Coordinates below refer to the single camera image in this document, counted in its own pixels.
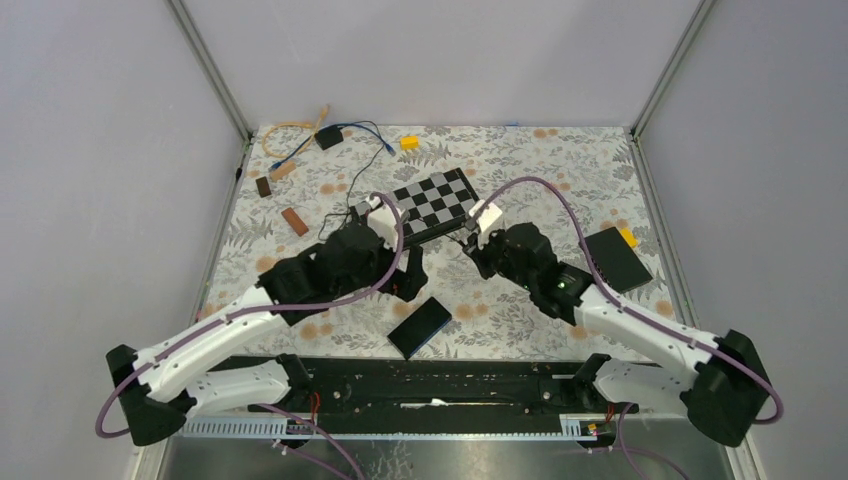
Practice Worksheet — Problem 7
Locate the black white checkerboard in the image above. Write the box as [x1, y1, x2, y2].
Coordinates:
[387, 168, 480, 250]

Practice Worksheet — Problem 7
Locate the reddish brown wooden block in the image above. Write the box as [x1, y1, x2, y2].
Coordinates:
[281, 208, 309, 237]

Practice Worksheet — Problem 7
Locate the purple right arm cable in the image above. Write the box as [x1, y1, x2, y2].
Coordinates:
[473, 176, 785, 425]

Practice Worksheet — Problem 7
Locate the light tan wooden block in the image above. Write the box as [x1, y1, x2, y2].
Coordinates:
[269, 161, 297, 182]

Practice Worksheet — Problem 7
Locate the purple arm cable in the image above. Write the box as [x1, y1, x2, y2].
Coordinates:
[94, 192, 407, 440]
[473, 176, 785, 425]

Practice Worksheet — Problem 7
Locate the dark brown wooden block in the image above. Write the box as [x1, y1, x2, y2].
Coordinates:
[255, 176, 272, 198]

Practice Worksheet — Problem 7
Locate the slotted cable duct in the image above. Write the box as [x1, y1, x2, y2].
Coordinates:
[182, 413, 598, 444]

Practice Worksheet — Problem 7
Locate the yellow block near wall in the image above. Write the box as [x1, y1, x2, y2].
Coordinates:
[399, 136, 420, 151]

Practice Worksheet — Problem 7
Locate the black power adapter with cable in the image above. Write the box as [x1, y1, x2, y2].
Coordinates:
[311, 127, 478, 250]

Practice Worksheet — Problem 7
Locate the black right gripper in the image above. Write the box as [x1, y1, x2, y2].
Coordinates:
[464, 224, 536, 292]

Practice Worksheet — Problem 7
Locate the floral patterned table mat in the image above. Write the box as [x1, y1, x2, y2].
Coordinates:
[199, 126, 676, 361]

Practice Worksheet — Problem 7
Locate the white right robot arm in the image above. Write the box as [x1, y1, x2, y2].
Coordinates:
[464, 201, 770, 447]

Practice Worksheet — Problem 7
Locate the blue ethernet cable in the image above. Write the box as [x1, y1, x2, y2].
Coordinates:
[268, 120, 397, 172]

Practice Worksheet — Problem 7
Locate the large black network switch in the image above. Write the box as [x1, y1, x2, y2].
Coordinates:
[585, 227, 653, 293]

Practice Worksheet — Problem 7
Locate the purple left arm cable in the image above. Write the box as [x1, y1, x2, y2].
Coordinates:
[94, 192, 407, 440]

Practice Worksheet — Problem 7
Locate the orange yellow cable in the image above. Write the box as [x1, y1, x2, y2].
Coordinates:
[261, 104, 331, 160]

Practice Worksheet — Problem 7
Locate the small black network switch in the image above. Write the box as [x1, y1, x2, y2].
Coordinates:
[388, 297, 452, 360]

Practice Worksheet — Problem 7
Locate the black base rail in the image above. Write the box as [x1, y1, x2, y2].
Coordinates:
[273, 357, 624, 437]

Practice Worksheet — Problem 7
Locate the yellow block at right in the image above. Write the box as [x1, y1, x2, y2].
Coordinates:
[619, 228, 639, 249]

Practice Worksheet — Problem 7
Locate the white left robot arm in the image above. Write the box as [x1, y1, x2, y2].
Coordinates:
[106, 224, 427, 446]

